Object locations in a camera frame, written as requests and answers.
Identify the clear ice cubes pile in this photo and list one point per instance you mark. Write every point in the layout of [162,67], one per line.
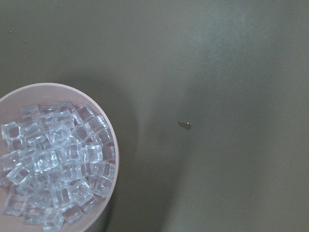
[60,160]

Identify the pink bowl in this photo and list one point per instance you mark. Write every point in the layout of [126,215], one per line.
[52,93]

